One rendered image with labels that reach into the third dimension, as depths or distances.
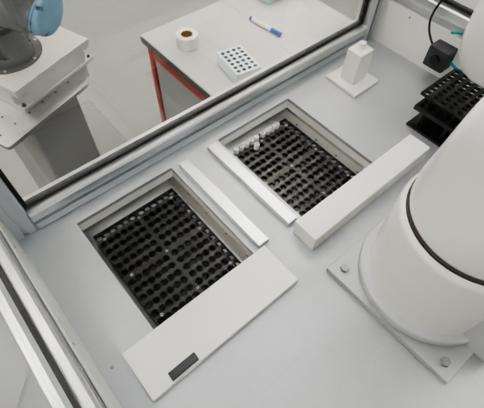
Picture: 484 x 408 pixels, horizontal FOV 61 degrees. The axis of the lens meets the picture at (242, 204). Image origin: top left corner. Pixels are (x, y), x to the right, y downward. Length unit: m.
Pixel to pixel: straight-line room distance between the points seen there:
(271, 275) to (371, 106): 0.48
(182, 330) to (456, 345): 0.40
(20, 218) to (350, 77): 0.72
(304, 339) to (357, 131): 0.46
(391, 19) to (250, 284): 0.74
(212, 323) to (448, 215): 0.36
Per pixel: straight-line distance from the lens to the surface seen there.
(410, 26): 1.10
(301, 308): 0.66
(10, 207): 0.73
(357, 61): 0.96
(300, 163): 0.91
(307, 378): 0.64
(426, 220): 0.52
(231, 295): 0.65
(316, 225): 0.69
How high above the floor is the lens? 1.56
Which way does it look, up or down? 56 degrees down
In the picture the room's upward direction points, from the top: 2 degrees clockwise
